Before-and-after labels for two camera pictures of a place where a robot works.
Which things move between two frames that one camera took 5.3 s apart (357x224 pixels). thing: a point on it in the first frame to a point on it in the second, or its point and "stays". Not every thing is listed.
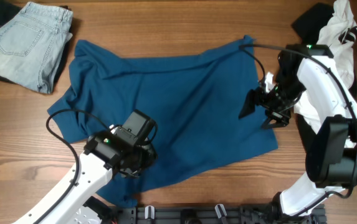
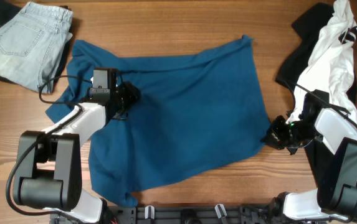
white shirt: x=337 y=36 stays
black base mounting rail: x=212 y=214 stays
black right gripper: x=258 y=98 to x=273 y=138
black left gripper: x=151 y=155 to x=131 y=92
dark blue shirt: x=196 y=101 stays
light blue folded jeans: x=28 y=51 stays
